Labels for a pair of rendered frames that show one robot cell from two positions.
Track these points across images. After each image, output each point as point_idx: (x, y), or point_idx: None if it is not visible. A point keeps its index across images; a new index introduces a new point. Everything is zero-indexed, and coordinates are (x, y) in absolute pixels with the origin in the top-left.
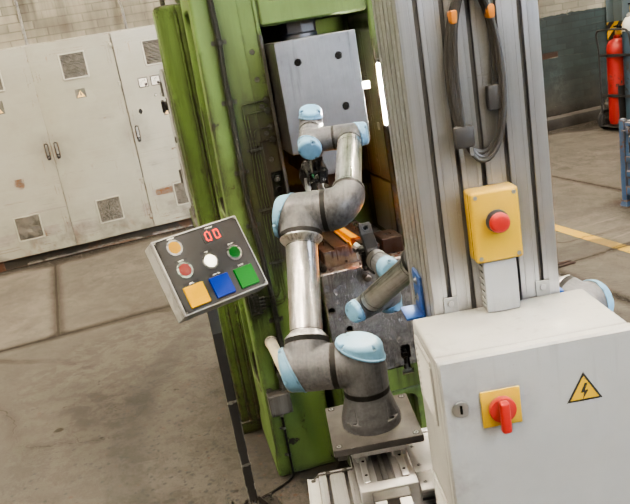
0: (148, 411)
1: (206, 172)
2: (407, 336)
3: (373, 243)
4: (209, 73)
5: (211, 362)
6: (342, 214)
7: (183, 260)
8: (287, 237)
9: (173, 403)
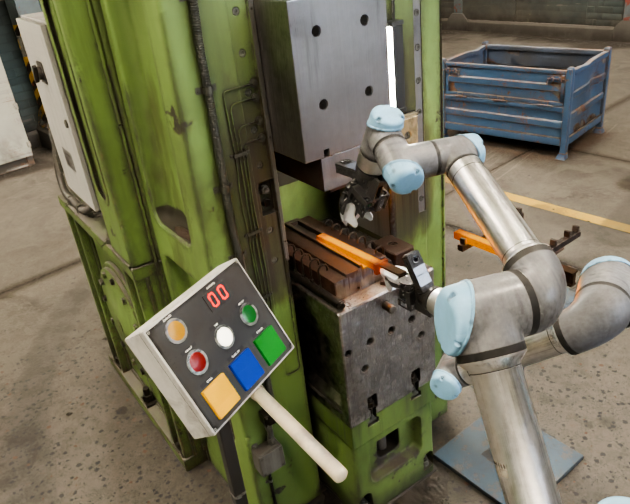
0: (44, 454)
1: (130, 173)
2: (418, 360)
3: (427, 278)
4: (177, 45)
5: (99, 367)
6: (559, 313)
7: (191, 347)
8: (488, 364)
9: (74, 436)
